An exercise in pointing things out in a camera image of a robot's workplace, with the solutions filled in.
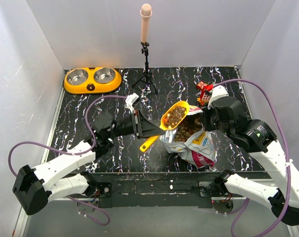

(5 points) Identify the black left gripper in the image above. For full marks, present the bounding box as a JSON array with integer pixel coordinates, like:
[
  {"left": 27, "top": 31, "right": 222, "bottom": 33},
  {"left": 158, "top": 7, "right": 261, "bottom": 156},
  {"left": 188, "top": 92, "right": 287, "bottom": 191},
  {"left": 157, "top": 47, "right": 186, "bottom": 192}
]
[{"left": 107, "top": 108, "right": 166, "bottom": 139}]

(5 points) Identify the yellow plastic food scoop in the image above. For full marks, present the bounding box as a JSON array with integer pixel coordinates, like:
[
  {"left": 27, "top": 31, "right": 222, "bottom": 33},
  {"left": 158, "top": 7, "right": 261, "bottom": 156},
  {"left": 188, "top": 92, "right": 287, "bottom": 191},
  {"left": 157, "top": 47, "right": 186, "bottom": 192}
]
[{"left": 140, "top": 101, "right": 189, "bottom": 153}]

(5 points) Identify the white cartoon pet food bag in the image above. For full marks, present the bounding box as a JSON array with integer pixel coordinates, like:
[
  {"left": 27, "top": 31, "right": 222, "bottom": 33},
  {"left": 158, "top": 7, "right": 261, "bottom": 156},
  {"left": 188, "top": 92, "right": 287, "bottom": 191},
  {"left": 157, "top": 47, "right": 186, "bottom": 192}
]
[{"left": 159, "top": 106, "right": 216, "bottom": 168}]

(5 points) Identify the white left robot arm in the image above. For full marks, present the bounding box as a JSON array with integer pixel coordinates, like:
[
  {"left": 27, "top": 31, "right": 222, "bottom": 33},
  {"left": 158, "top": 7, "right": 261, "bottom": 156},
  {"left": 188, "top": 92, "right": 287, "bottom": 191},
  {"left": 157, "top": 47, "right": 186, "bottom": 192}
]
[{"left": 12, "top": 110, "right": 165, "bottom": 215}]

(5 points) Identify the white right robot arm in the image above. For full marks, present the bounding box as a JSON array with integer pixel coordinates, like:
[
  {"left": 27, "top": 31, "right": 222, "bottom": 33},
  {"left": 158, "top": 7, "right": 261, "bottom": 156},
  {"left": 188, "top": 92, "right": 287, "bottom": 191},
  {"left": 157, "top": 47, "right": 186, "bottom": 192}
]
[{"left": 202, "top": 106, "right": 299, "bottom": 226}]

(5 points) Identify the yellow double pet bowl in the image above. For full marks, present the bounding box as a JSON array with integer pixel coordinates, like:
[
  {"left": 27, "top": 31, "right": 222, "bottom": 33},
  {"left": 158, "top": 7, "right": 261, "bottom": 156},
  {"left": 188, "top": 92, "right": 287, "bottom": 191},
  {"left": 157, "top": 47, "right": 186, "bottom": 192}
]
[{"left": 63, "top": 67, "right": 122, "bottom": 94}]

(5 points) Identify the red yellow toy block truck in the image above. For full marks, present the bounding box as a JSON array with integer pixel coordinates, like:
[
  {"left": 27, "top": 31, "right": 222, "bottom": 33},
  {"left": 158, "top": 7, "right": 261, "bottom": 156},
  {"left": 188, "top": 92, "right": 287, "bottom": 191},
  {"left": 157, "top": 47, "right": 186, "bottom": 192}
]
[{"left": 196, "top": 81, "right": 213, "bottom": 107}]

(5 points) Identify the black tripod stand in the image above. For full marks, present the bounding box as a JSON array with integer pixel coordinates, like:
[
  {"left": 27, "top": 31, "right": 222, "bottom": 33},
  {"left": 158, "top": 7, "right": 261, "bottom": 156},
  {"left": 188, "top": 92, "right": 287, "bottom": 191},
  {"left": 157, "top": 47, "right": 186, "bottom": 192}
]
[{"left": 132, "top": 42, "right": 158, "bottom": 95}]

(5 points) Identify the pink microphone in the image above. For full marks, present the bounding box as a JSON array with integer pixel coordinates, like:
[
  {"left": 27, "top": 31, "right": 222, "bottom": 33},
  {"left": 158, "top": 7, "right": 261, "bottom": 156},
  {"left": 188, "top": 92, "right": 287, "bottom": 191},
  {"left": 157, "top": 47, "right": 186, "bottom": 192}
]
[{"left": 140, "top": 3, "right": 152, "bottom": 43}]

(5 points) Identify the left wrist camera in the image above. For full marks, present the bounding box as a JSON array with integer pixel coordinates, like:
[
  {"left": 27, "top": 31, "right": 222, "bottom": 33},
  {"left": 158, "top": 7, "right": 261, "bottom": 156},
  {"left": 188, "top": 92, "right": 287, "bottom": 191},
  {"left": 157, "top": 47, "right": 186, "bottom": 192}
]
[{"left": 125, "top": 93, "right": 140, "bottom": 114}]

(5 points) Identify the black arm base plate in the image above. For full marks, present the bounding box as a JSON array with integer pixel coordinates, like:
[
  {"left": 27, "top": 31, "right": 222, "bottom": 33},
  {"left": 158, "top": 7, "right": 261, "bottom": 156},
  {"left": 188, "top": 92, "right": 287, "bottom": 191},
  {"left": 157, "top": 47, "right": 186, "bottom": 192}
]
[{"left": 68, "top": 172, "right": 245, "bottom": 209}]

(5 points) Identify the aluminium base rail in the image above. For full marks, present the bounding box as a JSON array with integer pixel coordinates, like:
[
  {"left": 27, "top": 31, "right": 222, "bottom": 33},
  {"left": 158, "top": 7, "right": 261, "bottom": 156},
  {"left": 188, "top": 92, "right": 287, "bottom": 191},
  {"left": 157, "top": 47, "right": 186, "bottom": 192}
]
[{"left": 12, "top": 179, "right": 299, "bottom": 237}]

